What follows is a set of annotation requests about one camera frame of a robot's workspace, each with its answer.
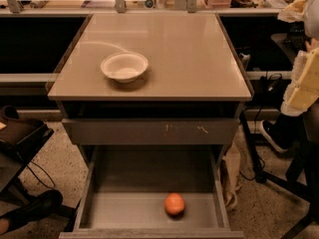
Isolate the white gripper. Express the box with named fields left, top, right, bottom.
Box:
left=280, top=48, right=319, bottom=117

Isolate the orange fruit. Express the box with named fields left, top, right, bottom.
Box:
left=164, top=193, right=185, bottom=216

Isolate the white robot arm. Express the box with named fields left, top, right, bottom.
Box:
left=278, top=0, right=319, bottom=117

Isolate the grey drawer cabinet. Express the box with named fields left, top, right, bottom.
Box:
left=47, top=12, right=255, bottom=239

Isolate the open middle drawer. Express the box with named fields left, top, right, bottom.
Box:
left=59, top=145, right=243, bottom=239

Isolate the closed top drawer front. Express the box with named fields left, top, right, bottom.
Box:
left=62, top=119, right=239, bottom=145

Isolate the black white sneaker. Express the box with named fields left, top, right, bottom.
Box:
left=259, top=119, right=287, bottom=153

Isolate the black tripod stand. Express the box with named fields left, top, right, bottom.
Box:
left=239, top=112, right=319, bottom=239

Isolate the white paper bowl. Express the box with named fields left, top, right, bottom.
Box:
left=101, top=52, right=149, bottom=83

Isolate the black shoe left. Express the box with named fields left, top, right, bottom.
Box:
left=0, top=190, right=63, bottom=235

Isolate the dark cart left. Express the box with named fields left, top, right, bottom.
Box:
left=0, top=106, right=53, bottom=203

